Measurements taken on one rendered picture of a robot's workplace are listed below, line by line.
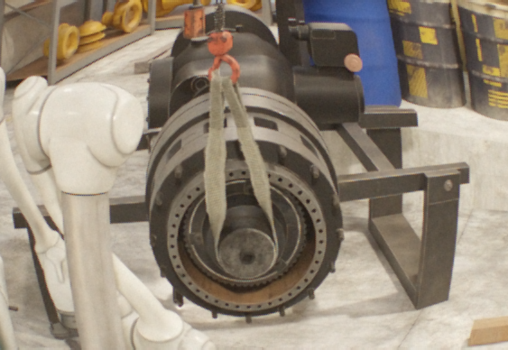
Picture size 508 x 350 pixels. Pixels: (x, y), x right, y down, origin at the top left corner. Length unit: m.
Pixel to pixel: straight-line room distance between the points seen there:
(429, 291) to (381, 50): 1.87
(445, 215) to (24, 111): 2.67
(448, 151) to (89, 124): 3.93
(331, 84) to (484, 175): 1.49
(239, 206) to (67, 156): 1.27
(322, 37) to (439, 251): 1.04
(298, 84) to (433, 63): 1.79
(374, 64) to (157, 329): 3.80
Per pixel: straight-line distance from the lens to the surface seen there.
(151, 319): 1.82
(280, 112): 2.97
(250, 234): 2.66
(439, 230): 3.99
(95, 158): 1.50
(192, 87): 3.22
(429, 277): 4.07
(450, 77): 5.79
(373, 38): 5.44
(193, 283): 2.77
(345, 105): 4.13
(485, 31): 5.56
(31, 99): 1.59
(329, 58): 4.10
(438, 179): 3.89
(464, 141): 5.22
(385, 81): 5.53
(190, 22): 2.77
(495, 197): 5.28
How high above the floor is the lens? 1.86
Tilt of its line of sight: 18 degrees down
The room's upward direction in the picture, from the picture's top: 3 degrees counter-clockwise
